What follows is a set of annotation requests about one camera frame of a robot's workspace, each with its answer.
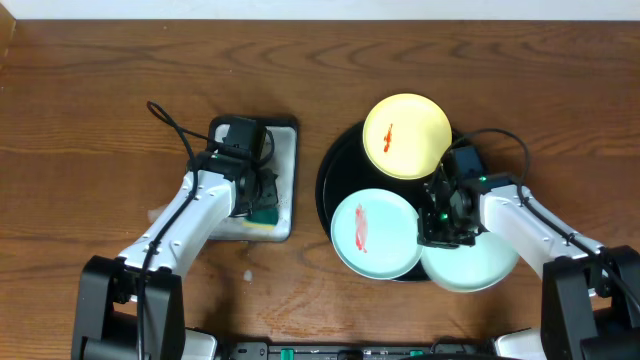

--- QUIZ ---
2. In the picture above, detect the mint plate with small stain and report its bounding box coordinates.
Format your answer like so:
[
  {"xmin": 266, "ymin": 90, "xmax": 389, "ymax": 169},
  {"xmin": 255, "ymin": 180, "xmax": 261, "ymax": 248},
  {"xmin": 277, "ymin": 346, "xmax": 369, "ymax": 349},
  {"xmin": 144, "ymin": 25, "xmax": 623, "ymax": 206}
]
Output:
[{"xmin": 421, "ymin": 232, "xmax": 520, "ymax": 293}]

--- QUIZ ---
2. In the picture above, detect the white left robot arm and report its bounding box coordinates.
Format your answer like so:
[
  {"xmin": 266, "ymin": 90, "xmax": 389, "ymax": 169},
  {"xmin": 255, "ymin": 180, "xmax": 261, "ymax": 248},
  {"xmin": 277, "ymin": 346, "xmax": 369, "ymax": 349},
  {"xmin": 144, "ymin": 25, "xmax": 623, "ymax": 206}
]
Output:
[{"xmin": 71, "ymin": 152, "xmax": 277, "ymax": 359}]

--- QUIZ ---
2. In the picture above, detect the black rectangular soapy water tray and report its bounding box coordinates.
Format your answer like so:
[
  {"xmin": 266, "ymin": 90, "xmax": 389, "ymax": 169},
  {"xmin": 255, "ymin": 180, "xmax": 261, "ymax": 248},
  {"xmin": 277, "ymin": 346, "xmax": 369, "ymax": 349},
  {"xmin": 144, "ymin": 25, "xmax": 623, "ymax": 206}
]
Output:
[{"xmin": 210, "ymin": 115, "xmax": 299, "ymax": 243}]

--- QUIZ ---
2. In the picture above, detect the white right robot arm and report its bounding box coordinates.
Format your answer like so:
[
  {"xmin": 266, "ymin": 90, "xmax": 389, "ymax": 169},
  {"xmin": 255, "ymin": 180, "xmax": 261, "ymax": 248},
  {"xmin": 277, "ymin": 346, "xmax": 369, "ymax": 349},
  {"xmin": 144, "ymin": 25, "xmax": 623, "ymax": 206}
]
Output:
[{"xmin": 418, "ymin": 174, "xmax": 639, "ymax": 359}]

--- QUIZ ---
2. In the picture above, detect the round black tray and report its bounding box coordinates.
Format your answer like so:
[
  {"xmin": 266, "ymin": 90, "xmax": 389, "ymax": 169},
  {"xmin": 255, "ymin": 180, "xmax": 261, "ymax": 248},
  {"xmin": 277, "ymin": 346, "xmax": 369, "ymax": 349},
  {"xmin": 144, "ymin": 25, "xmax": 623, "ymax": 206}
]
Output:
[{"xmin": 316, "ymin": 122, "xmax": 446, "ymax": 282}]

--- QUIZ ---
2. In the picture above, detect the green scrubbing sponge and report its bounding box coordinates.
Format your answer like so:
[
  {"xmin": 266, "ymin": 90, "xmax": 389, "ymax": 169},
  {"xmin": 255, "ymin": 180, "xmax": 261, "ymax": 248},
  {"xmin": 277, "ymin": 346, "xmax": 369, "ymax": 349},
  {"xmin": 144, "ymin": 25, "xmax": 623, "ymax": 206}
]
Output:
[{"xmin": 243, "ymin": 208, "xmax": 279, "ymax": 229}]

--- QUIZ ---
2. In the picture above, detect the mint plate with long stain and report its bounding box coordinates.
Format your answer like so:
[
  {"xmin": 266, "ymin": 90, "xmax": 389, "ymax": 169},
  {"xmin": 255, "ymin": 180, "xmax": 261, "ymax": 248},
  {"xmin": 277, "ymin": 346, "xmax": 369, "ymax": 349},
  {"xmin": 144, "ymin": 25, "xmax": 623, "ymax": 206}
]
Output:
[{"xmin": 330, "ymin": 188, "xmax": 423, "ymax": 280}]

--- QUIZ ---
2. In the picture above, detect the yellow plate with red stain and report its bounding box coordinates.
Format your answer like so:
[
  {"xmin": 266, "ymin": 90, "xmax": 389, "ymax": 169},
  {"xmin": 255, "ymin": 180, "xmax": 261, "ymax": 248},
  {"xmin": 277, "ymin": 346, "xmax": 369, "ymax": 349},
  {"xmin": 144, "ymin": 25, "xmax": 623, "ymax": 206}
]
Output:
[{"xmin": 362, "ymin": 93, "xmax": 453, "ymax": 180}]

